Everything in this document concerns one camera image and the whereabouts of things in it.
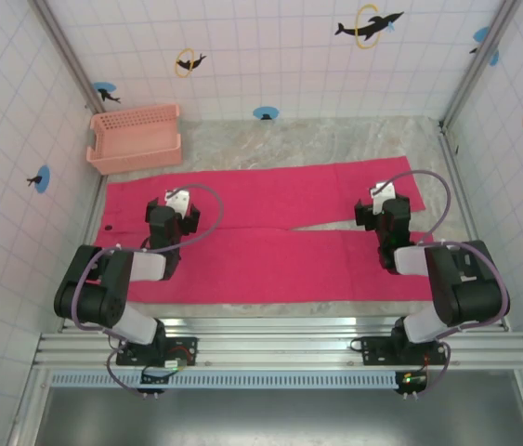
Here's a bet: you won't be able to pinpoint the magenta long pants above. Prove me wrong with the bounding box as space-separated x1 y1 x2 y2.
95 156 434 306

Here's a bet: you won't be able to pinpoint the pink plastic basket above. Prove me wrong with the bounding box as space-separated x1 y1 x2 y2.
85 103 183 177

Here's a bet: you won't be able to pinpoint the blue circle black animal sticker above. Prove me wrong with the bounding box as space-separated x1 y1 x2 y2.
26 164 52 193

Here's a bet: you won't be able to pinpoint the blue circle dolphin sticker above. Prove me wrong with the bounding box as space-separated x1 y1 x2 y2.
92 82 122 104

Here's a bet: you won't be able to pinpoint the small black circuit board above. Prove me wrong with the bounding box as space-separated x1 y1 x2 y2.
395 370 429 400
139 366 179 400

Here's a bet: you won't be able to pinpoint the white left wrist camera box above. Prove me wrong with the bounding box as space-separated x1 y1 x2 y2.
163 188 194 218

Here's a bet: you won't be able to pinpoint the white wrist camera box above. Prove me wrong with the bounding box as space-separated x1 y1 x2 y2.
368 181 400 216
163 188 194 218

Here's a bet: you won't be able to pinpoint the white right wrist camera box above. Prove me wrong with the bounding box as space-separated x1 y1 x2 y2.
368 181 400 216

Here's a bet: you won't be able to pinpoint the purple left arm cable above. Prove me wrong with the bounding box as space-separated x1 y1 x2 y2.
70 183 224 399

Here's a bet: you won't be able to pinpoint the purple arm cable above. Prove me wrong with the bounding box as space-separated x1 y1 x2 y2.
374 170 512 399
70 183 224 399

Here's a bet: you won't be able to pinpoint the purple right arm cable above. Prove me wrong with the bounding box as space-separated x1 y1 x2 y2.
374 170 512 399

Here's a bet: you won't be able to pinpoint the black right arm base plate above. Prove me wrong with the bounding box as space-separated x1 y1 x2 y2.
351 334 448 367

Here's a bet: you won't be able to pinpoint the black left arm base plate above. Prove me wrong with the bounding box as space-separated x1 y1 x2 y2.
115 334 200 368

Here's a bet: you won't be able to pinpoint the aluminium mounting rail frame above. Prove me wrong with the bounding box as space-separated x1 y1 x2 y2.
33 315 523 373

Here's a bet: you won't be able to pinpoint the small yellow ring dolphin sticker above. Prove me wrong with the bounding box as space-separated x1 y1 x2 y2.
175 47 208 78

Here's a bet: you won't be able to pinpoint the aluminium corner post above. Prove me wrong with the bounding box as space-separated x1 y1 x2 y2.
439 0 522 131
28 0 99 112

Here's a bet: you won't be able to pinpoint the slotted grey cable duct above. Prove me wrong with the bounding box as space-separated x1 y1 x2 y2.
49 371 404 389

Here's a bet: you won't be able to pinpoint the blue sticker behind post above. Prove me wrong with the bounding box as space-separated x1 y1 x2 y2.
468 26 500 66

